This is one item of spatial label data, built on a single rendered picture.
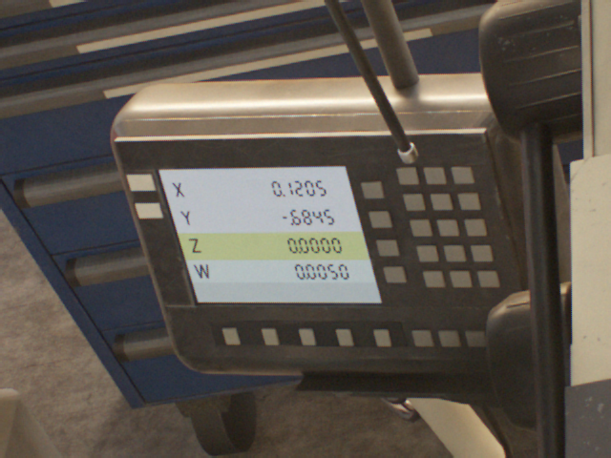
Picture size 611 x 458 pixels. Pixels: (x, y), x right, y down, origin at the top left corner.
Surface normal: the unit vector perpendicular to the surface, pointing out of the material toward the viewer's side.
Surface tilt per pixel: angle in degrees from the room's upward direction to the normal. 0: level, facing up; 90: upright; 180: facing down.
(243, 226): 70
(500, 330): 26
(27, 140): 90
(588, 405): 0
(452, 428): 53
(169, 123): 15
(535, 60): 41
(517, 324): 10
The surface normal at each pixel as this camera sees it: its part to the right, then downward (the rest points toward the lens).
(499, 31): -0.36, -0.48
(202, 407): -0.11, 0.75
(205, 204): -0.39, 0.51
